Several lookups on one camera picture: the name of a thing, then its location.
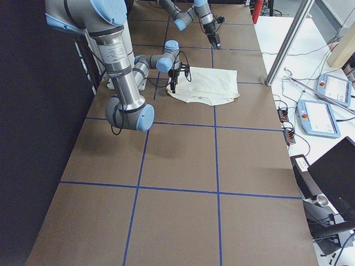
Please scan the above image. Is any lower teach pendant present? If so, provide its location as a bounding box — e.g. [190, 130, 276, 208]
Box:
[297, 100, 341, 139]

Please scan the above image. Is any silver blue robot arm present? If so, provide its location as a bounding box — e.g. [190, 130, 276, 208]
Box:
[156, 0, 225, 50]
[45, 1, 180, 131]

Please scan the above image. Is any metal rod with hook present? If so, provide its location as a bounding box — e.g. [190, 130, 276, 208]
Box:
[284, 68, 354, 115]

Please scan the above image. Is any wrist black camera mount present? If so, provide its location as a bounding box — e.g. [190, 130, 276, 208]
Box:
[214, 16, 225, 24]
[177, 63, 191, 78]

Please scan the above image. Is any black stand base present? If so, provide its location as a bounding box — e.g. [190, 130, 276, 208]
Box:
[308, 214, 354, 255]

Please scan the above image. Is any black laptop screen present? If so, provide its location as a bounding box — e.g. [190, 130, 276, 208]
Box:
[308, 136, 354, 221]

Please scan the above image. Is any upper teach pendant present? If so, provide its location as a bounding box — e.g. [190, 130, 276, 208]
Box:
[317, 74, 352, 107]

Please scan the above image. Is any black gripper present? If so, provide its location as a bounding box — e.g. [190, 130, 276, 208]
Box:
[168, 68, 180, 94]
[203, 22, 221, 50]

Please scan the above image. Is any teach pendant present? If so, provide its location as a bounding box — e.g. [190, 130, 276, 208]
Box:
[297, 100, 341, 139]
[317, 74, 352, 107]

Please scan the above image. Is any aluminium frame post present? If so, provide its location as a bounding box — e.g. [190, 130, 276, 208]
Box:
[265, 0, 315, 86]

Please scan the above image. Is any silver metal cup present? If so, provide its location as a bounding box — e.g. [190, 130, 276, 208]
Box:
[315, 195, 329, 207]

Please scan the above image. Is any lower orange black connector block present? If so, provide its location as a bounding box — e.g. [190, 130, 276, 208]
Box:
[283, 128, 296, 146]

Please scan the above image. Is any orange black connector block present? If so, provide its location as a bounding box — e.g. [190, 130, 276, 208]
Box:
[283, 128, 296, 146]
[277, 109, 289, 123]

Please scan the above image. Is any black box with white label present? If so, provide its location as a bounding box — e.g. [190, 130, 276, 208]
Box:
[290, 155, 323, 199]

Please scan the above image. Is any right black braided cable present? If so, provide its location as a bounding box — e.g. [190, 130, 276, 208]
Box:
[109, 50, 192, 136]

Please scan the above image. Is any cream long-sleeve cat shirt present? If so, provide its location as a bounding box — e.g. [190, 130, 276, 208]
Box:
[166, 66, 240, 106]

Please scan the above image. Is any red cylinder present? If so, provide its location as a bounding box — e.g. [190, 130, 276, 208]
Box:
[252, 0, 264, 24]

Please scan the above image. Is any upper orange black connector block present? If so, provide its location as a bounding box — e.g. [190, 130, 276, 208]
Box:
[277, 109, 289, 123]

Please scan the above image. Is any white pedestal base plate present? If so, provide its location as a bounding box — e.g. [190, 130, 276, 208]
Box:
[109, 63, 149, 91]

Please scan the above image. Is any wooden beam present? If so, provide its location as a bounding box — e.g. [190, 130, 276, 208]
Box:
[327, 24, 355, 68]

